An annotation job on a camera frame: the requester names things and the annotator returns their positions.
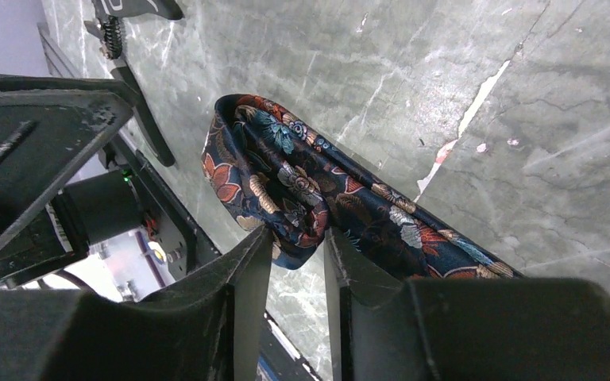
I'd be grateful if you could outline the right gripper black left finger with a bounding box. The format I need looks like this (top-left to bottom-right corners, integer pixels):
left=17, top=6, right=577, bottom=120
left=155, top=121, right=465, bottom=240
left=0, top=227, right=272, bottom=380

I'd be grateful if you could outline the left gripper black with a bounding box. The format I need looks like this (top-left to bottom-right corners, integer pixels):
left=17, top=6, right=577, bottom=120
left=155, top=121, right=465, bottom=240
left=0, top=74, right=221, bottom=288

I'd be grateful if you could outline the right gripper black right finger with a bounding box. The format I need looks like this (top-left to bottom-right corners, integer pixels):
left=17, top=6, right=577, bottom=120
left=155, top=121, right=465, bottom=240
left=323, top=229, right=610, bottom=380

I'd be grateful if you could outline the navy floral necktie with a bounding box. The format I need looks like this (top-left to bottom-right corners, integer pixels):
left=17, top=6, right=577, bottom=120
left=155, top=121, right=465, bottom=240
left=201, top=94, right=519, bottom=280

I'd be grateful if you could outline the small black curved piece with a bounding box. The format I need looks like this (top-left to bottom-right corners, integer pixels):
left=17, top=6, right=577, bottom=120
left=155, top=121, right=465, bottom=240
left=83, top=0, right=185, bottom=168

